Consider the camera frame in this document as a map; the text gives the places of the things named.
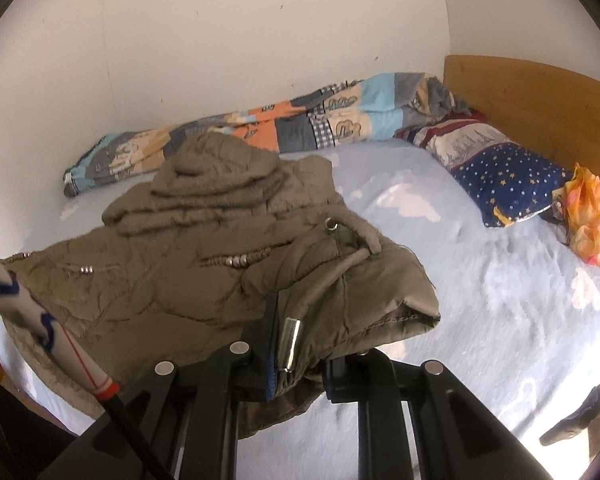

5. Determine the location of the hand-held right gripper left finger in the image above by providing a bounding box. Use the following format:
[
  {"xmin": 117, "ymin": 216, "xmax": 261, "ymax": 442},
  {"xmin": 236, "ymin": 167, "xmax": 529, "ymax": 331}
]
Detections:
[{"xmin": 40, "ymin": 294, "xmax": 282, "ymax": 480}]

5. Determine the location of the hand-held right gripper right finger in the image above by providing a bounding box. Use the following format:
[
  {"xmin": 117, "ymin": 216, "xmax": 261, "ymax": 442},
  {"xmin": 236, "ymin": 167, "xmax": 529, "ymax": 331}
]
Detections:
[{"xmin": 322, "ymin": 348, "xmax": 553, "ymax": 480}]

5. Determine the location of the olive green padded jacket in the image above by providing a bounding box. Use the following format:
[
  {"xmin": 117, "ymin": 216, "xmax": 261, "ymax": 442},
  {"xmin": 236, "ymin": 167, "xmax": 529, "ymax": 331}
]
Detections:
[{"xmin": 0, "ymin": 132, "xmax": 442, "ymax": 441}]

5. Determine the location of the light blue cloud print bedsheet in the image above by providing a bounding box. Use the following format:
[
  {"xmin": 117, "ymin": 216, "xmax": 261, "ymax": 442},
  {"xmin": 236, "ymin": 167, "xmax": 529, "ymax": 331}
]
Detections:
[{"xmin": 0, "ymin": 137, "xmax": 600, "ymax": 461}]

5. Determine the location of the dark cloth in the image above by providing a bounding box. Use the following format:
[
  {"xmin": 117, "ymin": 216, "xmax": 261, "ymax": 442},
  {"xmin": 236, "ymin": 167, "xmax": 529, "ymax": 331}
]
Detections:
[{"xmin": 539, "ymin": 385, "xmax": 600, "ymax": 447}]

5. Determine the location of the patchwork print duvet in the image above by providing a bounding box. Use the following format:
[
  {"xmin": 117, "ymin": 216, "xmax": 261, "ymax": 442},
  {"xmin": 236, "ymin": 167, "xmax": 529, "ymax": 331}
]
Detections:
[{"xmin": 62, "ymin": 72, "xmax": 473, "ymax": 198}]

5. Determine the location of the navy star print pillow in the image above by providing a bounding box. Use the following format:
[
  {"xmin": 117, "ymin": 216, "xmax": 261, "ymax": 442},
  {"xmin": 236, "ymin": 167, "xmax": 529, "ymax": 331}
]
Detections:
[{"xmin": 395, "ymin": 114, "xmax": 576, "ymax": 229}]

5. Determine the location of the orange yellow cloth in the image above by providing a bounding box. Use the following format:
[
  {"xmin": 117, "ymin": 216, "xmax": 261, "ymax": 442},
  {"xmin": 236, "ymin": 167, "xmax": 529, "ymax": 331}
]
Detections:
[{"xmin": 551, "ymin": 162, "xmax": 600, "ymax": 267}]

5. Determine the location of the wooden headboard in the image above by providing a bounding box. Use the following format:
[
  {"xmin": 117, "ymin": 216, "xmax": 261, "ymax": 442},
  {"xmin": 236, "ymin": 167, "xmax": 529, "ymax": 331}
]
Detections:
[{"xmin": 442, "ymin": 55, "xmax": 600, "ymax": 201}]

